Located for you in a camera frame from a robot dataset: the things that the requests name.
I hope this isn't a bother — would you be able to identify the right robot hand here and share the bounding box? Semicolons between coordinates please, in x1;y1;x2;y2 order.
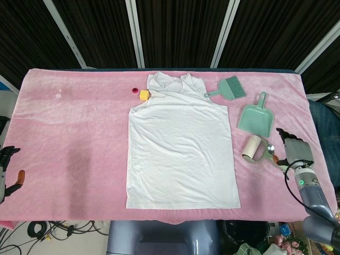
275;127;316;173

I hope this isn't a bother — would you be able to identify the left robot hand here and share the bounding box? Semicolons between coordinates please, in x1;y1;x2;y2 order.
0;145;26;204

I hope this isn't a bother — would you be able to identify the green lint roller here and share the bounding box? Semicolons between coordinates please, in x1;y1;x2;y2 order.
241;134;287;173

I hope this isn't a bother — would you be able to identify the green hand brush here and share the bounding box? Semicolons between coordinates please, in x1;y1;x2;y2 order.
203;75;247;101

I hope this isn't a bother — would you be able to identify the white shirt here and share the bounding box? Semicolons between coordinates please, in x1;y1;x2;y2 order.
125;71;242;210

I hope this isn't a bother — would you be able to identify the blue fabric seat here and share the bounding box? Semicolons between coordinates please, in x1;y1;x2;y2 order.
308;99;340;188

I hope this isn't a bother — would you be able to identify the green dustpan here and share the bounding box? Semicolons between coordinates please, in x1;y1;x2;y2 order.
237;91;275;139

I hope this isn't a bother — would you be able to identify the pink fleece blanket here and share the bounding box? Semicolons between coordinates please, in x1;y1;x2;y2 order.
0;67;336;226

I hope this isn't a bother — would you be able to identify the colourful toy pile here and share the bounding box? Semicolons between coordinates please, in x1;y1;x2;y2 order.
268;220;340;255

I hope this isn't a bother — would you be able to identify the black bin bag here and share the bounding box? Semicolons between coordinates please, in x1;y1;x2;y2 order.
222;219;271;253

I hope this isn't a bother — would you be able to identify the green cloth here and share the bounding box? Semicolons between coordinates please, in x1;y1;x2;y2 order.
235;243;266;255

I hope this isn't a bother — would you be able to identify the grey-blue robot torso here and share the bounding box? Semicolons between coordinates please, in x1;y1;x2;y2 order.
106;219;221;255

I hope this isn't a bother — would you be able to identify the black pleated curtain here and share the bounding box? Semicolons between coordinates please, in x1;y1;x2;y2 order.
0;0;340;94

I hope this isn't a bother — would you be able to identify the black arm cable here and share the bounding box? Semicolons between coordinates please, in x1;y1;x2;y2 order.
284;161;335;221

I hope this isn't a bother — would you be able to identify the black floor cable bundle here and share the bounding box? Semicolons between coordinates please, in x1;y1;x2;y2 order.
0;220;109;255

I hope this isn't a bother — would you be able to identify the white frame post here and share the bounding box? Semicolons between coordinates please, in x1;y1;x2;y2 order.
47;0;88;69
0;73;20;94
211;0;241;69
125;0;146;69
294;20;340;75

